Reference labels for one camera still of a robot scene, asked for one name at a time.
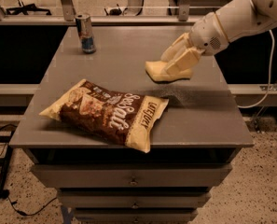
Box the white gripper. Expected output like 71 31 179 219
160 12 229 75

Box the yellow sponge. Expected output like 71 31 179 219
145 61 193 82

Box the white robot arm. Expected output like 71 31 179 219
160 0 277 75

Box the brown sea salt chip bag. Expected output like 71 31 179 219
41 79 169 153

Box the grey drawer cabinet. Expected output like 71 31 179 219
11 27 252 224

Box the silver blue drink can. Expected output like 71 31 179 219
75 13 96 54

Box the top grey drawer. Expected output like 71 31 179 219
31 163 232 188

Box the grey drawer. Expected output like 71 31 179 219
31 163 232 188
58 189 211 209
75 208 198 224

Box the black chair base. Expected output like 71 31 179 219
6 0 51 15

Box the middle grey drawer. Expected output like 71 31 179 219
58 189 211 209

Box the bottom grey drawer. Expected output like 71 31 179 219
75 208 198 224

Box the black table leg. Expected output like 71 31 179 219
0 132 13 199

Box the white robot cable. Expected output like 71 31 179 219
236 29 276 110

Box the metal railing frame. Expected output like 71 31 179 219
0 0 226 27

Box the black floor cable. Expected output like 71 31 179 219
0 123 58 217

